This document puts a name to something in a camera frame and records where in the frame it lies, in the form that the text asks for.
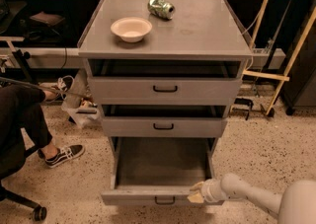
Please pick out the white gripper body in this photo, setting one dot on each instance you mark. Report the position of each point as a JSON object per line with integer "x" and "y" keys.
{"x": 207, "y": 190}

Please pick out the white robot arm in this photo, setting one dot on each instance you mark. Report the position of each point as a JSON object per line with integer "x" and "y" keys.
{"x": 297, "y": 205}

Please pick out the grey drawer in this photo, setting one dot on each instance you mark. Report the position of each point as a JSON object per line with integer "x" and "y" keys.
{"x": 158, "y": 171}
{"x": 197, "y": 121}
{"x": 163, "y": 82}

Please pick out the grey top drawer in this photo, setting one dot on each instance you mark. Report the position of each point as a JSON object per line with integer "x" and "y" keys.
{"x": 163, "y": 82}

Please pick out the brown box on shelf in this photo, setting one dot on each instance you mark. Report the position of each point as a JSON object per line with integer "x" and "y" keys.
{"x": 45, "y": 19}

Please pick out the black white sneaker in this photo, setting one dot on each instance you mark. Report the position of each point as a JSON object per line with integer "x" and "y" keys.
{"x": 65, "y": 154}
{"x": 63, "y": 84}

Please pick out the grey bottom drawer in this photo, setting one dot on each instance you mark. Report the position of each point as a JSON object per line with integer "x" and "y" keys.
{"x": 158, "y": 171}

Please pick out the grey middle drawer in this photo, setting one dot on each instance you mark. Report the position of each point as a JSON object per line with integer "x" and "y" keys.
{"x": 197, "y": 121}

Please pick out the grey drawer cabinet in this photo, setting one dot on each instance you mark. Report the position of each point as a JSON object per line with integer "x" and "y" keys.
{"x": 200, "y": 30}

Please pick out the black office chair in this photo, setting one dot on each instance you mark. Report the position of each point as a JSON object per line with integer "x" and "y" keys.
{"x": 13, "y": 188}

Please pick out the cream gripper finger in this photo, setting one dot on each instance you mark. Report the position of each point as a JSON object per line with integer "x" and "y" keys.
{"x": 195, "y": 195}

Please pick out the seated person in black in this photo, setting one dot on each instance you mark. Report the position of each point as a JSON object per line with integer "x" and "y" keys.
{"x": 20, "y": 108}

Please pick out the crushed green soda can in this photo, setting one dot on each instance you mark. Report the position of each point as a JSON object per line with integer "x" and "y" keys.
{"x": 161, "y": 8}

